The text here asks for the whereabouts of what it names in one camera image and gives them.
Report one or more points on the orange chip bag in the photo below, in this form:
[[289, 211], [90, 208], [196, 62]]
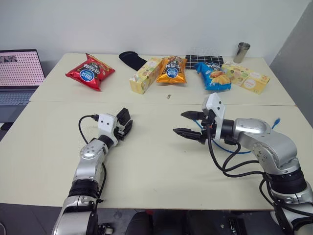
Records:
[[172, 71]]

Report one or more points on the red chip bag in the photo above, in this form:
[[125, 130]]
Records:
[[89, 73]]

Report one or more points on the black checkered cloth pouch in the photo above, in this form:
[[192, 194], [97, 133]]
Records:
[[207, 60]]

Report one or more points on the blue chip bag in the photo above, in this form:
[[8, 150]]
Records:
[[215, 78]]

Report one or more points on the open grey laptop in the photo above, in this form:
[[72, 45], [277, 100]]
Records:
[[18, 68]]

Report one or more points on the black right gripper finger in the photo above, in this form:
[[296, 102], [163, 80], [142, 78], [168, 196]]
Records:
[[193, 115], [189, 134]]

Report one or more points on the grey partition panel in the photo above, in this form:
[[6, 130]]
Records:
[[298, 49]]

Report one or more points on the black fabric pouch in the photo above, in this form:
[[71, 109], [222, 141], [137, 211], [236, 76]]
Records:
[[132, 60]]

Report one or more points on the stainless steel cup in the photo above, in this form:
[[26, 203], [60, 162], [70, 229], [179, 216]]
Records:
[[240, 54]]

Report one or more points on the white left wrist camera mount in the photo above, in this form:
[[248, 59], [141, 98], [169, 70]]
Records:
[[106, 125]]

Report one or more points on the yellow cardboard snack box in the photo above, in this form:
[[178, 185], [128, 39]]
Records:
[[249, 78], [144, 77]]

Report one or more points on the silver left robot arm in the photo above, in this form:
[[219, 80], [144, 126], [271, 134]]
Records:
[[88, 170]]

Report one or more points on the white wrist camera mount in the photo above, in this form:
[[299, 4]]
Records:
[[215, 104], [106, 125]]

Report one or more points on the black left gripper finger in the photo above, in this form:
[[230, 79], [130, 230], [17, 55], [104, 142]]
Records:
[[128, 126]]

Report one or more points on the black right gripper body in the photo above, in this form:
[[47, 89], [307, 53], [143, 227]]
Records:
[[207, 127]]

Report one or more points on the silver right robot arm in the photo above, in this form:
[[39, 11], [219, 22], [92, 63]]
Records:
[[274, 144]]

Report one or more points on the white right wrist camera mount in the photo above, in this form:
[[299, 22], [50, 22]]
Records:
[[215, 104]]

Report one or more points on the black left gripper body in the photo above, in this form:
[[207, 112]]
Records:
[[120, 132]]

